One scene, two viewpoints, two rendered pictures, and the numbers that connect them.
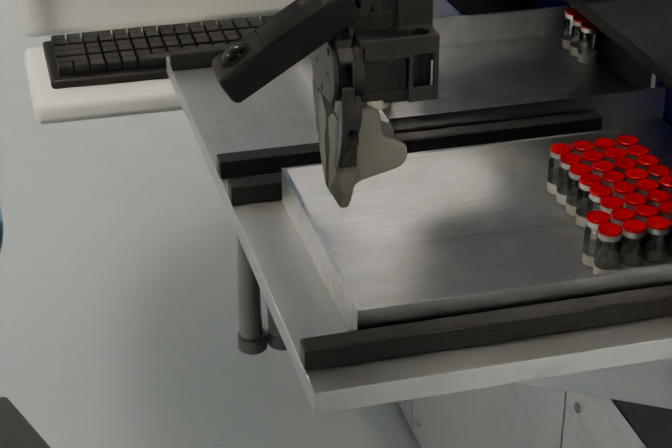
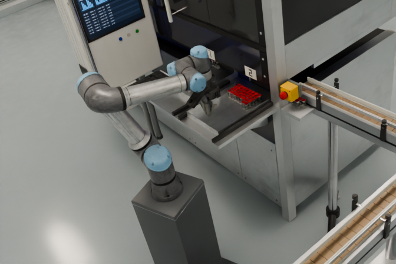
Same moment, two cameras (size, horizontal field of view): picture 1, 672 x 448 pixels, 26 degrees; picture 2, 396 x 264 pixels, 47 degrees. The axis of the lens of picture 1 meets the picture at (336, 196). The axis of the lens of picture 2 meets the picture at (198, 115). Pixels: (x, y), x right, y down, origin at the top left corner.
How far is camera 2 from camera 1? 1.17 m
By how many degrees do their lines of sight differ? 16
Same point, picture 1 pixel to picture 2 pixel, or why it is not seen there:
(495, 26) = not seen: hidden behind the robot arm
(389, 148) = (214, 105)
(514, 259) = (231, 112)
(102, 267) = (101, 135)
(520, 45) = not seen: hidden behind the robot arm
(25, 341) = (96, 159)
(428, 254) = (218, 116)
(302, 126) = (178, 100)
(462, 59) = not seen: hidden behind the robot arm
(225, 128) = (165, 106)
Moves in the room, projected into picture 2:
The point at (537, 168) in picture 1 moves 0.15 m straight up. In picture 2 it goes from (224, 94) to (220, 71)
